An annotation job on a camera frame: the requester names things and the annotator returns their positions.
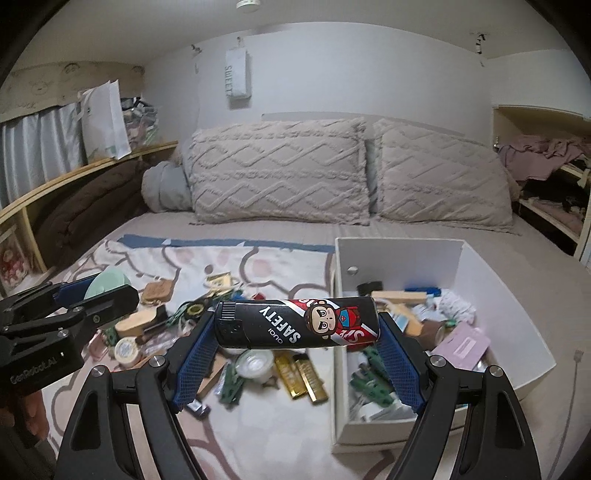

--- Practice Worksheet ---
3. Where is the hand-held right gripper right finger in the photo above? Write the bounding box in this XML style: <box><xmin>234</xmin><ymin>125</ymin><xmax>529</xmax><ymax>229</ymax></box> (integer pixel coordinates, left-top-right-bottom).
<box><xmin>376</xmin><ymin>311</ymin><xmax>543</xmax><ymax>480</ymax></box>

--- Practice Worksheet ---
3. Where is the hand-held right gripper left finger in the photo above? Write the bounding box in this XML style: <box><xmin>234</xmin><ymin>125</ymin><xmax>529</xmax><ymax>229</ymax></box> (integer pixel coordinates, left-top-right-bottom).
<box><xmin>53</xmin><ymin>313</ymin><xmax>222</xmax><ymax>480</ymax></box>

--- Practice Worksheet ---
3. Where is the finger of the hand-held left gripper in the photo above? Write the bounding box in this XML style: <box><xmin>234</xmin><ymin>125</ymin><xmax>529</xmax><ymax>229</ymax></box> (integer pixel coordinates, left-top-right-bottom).
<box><xmin>0</xmin><ymin>279</ymin><xmax>95</xmax><ymax>324</ymax></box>
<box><xmin>0</xmin><ymin>285</ymin><xmax>139</xmax><ymax>342</ymax></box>

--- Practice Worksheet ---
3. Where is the mint green round case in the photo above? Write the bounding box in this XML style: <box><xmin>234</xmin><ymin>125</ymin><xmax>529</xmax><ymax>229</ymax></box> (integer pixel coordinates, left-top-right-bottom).
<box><xmin>84</xmin><ymin>269</ymin><xmax>132</xmax><ymax>296</ymax></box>

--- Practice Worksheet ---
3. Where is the black cartoon print lighter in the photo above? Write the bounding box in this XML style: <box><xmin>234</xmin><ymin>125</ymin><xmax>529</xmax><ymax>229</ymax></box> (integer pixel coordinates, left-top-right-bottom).
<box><xmin>213</xmin><ymin>296</ymin><xmax>380</xmax><ymax>352</ymax></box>

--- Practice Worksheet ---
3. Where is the white cardboard box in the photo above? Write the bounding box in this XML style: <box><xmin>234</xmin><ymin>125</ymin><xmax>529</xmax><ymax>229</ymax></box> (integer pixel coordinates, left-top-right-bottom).
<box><xmin>331</xmin><ymin>237</ymin><xmax>557</xmax><ymax>444</ymax></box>

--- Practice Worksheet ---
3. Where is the brown wooden block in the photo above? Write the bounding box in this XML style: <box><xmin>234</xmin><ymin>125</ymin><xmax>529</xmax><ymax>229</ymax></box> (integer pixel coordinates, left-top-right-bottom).
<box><xmin>115</xmin><ymin>308</ymin><xmax>167</xmax><ymax>340</ymax></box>

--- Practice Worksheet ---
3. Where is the green clothespin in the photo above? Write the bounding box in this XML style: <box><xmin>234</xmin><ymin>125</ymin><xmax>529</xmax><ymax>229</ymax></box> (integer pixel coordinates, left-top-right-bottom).
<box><xmin>217</xmin><ymin>364</ymin><xmax>245</xmax><ymax>407</ymax></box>

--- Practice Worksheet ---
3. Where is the round white tin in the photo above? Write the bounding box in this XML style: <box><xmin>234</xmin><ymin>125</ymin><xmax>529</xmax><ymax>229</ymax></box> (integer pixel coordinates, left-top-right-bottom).
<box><xmin>115</xmin><ymin>337</ymin><xmax>139</xmax><ymax>370</ymax></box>

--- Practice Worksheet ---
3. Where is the pink card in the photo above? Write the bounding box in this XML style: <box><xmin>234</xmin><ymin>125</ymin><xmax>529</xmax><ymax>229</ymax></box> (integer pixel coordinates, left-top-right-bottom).
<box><xmin>431</xmin><ymin>320</ymin><xmax>491</xmax><ymax>370</ymax></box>

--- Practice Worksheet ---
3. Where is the brown quilt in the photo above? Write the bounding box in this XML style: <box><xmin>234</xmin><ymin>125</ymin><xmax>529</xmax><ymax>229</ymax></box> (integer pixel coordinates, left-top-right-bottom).
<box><xmin>34</xmin><ymin>159</ymin><xmax>148</xmax><ymax>259</ymax></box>

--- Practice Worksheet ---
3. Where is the gold lighter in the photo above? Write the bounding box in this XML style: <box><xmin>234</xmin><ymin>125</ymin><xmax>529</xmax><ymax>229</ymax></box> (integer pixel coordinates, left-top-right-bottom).
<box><xmin>293</xmin><ymin>354</ymin><xmax>329</xmax><ymax>403</ymax></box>
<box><xmin>276</xmin><ymin>353</ymin><xmax>308</xmax><ymax>400</ymax></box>

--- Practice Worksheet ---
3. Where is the wooden bedside shelf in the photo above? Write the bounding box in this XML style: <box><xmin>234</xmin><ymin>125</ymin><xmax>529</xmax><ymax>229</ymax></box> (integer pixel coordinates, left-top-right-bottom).
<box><xmin>0</xmin><ymin>141</ymin><xmax>178</xmax><ymax>296</ymax></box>

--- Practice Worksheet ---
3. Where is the printed blanket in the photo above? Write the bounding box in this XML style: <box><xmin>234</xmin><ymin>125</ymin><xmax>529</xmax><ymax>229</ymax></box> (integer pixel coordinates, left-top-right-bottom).
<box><xmin>41</xmin><ymin>234</ymin><xmax>467</xmax><ymax>480</ymax></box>

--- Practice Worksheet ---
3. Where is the grey cloth bundle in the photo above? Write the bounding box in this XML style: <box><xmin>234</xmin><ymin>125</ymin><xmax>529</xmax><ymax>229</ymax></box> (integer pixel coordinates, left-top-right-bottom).
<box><xmin>141</xmin><ymin>161</ymin><xmax>194</xmax><ymax>213</ymax></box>

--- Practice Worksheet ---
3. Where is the silver grey curtain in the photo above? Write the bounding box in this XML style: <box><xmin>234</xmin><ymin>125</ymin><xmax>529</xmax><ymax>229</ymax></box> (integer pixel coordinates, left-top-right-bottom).
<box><xmin>0</xmin><ymin>104</ymin><xmax>88</xmax><ymax>208</ymax></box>

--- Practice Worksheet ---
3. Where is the white paper bag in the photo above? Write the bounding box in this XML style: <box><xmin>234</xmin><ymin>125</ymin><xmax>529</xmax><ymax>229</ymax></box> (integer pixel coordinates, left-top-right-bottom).
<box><xmin>78</xmin><ymin>80</ymin><xmax>132</xmax><ymax>162</ymax></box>

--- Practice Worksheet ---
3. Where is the clear bag of clutter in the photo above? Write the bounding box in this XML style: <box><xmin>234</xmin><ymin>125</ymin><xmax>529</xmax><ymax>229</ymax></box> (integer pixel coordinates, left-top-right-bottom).
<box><xmin>121</xmin><ymin>96</ymin><xmax>161</xmax><ymax>153</ymax></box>

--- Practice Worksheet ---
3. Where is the beige textured pillow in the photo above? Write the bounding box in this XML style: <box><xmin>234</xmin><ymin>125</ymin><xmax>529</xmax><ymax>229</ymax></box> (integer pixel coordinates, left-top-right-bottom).
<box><xmin>372</xmin><ymin>119</ymin><xmax>515</xmax><ymax>234</ymax></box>
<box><xmin>180</xmin><ymin>117</ymin><xmax>372</xmax><ymax>227</ymax></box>

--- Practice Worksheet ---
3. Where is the pile of clothes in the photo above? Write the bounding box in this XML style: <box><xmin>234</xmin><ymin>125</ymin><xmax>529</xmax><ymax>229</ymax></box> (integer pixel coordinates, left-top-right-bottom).
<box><xmin>498</xmin><ymin>136</ymin><xmax>591</xmax><ymax>183</ymax></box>

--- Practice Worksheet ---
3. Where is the white hanging pouch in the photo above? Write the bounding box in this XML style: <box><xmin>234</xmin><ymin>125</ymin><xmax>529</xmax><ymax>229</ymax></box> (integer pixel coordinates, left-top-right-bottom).
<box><xmin>225</xmin><ymin>46</ymin><xmax>252</xmax><ymax>100</ymax></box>

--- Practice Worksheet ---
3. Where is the white charging cable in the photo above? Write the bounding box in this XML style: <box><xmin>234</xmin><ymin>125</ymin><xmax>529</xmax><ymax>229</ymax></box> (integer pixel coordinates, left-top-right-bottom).
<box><xmin>556</xmin><ymin>351</ymin><xmax>583</xmax><ymax>480</ymax></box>

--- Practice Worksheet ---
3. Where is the cream wall shelf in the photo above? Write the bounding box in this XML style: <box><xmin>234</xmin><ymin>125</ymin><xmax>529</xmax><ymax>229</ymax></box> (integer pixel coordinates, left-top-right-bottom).
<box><xmin>492</xmin><ymin>105</ymin><xmax>591</xmax><ymax>268</ymax></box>

